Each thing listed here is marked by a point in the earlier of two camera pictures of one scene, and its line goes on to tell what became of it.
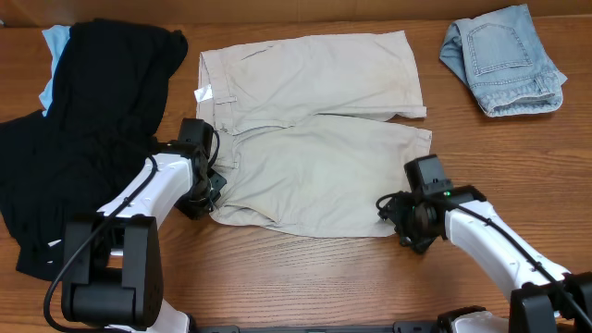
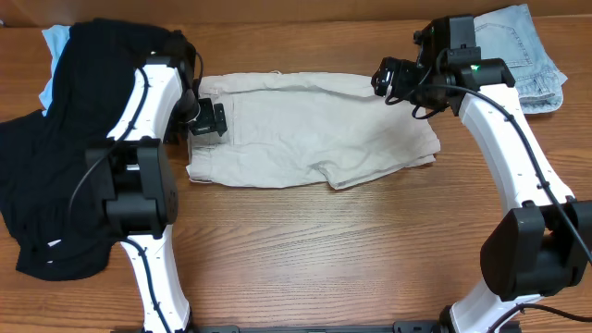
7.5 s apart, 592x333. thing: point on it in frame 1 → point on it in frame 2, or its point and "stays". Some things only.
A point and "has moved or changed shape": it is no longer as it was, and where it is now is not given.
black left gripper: [203, 196] → [209, 118]
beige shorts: [306, 133] has moved or changed shape
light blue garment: [56, 37] stays
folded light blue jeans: [500, 55] stays
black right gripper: [404, 222] → [383, 77]
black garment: [104, 117] stays
